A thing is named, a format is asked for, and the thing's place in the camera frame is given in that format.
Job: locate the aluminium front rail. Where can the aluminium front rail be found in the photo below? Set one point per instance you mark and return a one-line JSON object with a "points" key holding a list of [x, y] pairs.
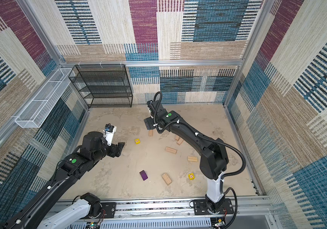
{"points": [[164, 213]]}

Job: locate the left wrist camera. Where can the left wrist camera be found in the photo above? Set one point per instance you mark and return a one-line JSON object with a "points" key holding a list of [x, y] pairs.
{"points": [[109, 132]]}

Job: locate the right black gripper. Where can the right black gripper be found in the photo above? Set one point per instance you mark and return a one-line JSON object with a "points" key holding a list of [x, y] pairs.
{"points": [[149, 124]]}

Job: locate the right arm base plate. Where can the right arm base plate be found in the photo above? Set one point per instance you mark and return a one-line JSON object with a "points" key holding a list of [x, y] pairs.
{"points": [[206, 207]]}

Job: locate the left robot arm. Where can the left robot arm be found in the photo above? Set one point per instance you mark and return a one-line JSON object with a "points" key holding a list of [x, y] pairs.
{"points": [[95, 147]]}

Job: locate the purple block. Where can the purple block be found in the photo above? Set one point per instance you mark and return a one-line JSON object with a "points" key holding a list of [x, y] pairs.
{"points": [[143, 175]]}

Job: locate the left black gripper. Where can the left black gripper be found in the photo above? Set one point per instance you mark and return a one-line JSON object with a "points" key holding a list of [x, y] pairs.
{"points": [[116, 150]]}

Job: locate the black wire shelf rack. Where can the black wire shelf rack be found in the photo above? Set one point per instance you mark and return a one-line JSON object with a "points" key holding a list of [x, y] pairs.
{"points": [[102, 86]]}

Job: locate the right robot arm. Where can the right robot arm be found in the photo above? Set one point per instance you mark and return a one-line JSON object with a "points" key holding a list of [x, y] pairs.
{"points": [[213, 155]]}

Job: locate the wood block front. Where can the wood block front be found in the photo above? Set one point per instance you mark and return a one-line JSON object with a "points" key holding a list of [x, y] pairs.
{"points": [[166, 179]]}

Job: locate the white mesh wall basket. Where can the white mesh wall basket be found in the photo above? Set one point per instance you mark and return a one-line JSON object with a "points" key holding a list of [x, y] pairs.
{"points": [[39, 108]]}

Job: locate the yellow cube red mark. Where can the yellow cube red mark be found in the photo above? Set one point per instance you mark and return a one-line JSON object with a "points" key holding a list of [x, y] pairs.
{"points": [[191, 176]]}

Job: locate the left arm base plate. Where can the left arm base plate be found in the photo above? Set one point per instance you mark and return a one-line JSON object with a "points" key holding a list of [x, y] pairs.
{"points": [[102, 210]]}

